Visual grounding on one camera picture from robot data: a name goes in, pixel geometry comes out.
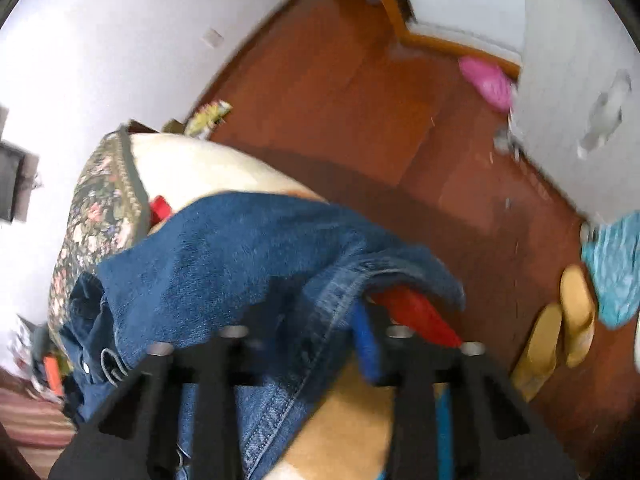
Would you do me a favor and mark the small grey floor item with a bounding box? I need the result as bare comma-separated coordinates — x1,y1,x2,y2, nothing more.
492,127,526,161

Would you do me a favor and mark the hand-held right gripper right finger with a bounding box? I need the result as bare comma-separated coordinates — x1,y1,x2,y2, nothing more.
349,300,578,480

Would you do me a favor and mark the yellow green packet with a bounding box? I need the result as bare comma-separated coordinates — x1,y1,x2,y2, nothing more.
184,100,233,138

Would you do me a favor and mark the floral blanket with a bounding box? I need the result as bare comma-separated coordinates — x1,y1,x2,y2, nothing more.
47,127,153,356

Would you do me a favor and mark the blue denim garment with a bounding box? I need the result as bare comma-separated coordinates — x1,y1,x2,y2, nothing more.
65,192,468,480

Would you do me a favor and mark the white wardrobe door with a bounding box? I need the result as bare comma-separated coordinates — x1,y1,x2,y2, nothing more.
510,0,640,226

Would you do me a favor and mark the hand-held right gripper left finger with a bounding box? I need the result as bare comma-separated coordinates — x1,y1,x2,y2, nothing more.
48,310,286,480

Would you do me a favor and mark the pile of clothes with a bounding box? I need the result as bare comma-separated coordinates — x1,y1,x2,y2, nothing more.
7,312,51,391

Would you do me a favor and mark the cream mattress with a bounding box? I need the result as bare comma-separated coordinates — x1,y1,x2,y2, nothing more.
125,132,451,480

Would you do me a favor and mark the small black monitor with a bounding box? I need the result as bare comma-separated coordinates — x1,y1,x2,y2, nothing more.
0,141,27,224

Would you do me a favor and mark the small red item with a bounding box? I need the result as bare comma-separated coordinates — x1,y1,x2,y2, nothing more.
149,195,173,226

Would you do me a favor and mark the teal cloth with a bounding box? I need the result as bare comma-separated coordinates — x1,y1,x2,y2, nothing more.
581,210,640,331

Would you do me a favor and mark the orange box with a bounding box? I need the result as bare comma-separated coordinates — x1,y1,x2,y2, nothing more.
42,355,66,396

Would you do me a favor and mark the red cloth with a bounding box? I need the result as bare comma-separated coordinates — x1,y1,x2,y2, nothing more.
372,287,463,350

